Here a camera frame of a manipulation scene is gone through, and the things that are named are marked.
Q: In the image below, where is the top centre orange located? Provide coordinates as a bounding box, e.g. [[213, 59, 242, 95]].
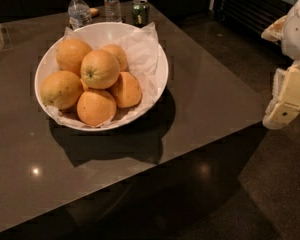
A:
[[81, 50, 120, 89]]

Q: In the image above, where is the back right orange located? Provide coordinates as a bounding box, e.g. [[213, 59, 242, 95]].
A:
[[102, 44, 128, 71]]

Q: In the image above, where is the front left orange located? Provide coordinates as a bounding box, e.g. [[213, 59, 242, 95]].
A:
[[40, 71, 83, 110]]

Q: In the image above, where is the white paper liner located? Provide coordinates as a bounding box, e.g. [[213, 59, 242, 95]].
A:
[[35, 22, 167, 131]]

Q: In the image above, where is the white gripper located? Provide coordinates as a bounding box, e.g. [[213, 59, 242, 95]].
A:
[[261, 0, 300, 130]]

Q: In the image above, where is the front centre orange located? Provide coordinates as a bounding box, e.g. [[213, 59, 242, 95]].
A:
[[77, 90, 117, 126]]

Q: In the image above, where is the back left orange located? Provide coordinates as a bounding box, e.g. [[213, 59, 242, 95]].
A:
[[56, 38, 92, 76]]

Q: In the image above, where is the green soda can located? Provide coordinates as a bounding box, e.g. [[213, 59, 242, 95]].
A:
[[131, 0, 149, 27]]

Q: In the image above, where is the tan object behind bottle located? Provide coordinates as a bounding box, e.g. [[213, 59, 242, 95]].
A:
[[89, 8, 99, 17]]

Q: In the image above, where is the left clear water bottle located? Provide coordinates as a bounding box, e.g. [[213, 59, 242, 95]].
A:
[[68, 0, 92, 30]]

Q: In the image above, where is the white ceramic bowl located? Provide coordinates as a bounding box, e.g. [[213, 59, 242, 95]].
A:
[[34, 22, 169, 132]]

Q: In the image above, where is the right clear water bottle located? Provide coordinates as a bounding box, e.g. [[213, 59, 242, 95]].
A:
[[103, 0, 122, 22]]

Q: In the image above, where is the small hidden orange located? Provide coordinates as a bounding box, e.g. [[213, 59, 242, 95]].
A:
[[80, 79, 89, 91]]

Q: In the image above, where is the clear water bottle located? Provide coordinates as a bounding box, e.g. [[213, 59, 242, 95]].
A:
[[103, 0, 122, 22], [68, 0, 92, 30]]

